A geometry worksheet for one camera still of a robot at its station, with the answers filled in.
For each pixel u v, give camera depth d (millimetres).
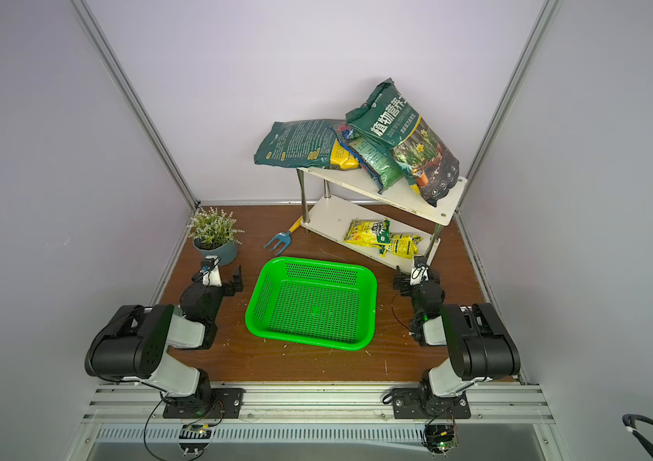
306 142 828
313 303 921
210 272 763
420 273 852
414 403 726
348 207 1164
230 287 832
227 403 728
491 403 741
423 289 707
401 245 922
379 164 725
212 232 898
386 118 656
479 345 445
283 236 1099
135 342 466
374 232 945
